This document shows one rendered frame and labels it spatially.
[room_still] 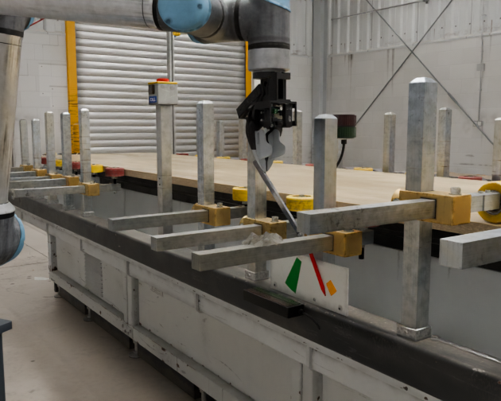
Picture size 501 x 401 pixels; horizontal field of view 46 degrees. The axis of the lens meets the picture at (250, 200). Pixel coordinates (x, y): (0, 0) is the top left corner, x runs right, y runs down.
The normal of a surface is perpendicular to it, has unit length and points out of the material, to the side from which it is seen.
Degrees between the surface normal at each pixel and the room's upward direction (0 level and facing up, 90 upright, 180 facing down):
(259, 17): 91
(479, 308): 90
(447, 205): 90
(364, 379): 90
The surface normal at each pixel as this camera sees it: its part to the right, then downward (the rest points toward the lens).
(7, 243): 0.94, 0.20
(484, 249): 0.57, 0.11
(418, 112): -0.82, 0.07
